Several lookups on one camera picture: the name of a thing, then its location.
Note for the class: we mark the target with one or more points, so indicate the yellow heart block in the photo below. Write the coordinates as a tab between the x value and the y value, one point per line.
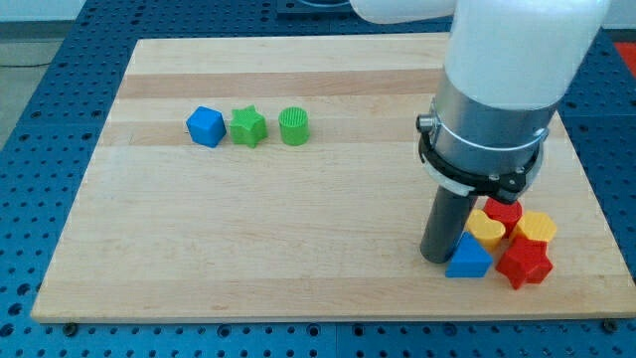
487	232

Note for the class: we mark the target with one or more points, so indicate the yellow hexagon block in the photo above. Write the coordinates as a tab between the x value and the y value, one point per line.
535	226

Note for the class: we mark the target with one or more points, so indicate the blue cube block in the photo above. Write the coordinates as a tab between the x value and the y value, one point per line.
206	126

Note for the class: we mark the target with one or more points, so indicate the green star block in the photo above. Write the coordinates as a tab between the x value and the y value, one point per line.
248	126

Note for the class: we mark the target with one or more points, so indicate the red cylinder block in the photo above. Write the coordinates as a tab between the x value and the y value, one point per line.
506	214

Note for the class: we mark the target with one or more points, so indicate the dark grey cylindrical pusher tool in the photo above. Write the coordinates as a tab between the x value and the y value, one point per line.
445	224

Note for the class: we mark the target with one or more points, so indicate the blue triangle block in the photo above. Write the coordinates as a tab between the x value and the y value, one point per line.
470	259

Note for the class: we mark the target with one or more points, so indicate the red star block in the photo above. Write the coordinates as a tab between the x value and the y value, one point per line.
525	261

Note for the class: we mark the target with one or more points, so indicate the blue perforated metal table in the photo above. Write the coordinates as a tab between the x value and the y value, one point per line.
46	153

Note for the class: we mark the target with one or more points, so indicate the green cylinder block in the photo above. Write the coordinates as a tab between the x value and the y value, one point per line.
294	126

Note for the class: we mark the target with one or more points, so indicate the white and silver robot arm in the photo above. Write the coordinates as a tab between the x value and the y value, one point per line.
507	66

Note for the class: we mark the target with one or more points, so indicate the light wooden board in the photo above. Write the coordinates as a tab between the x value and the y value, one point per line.
166	230

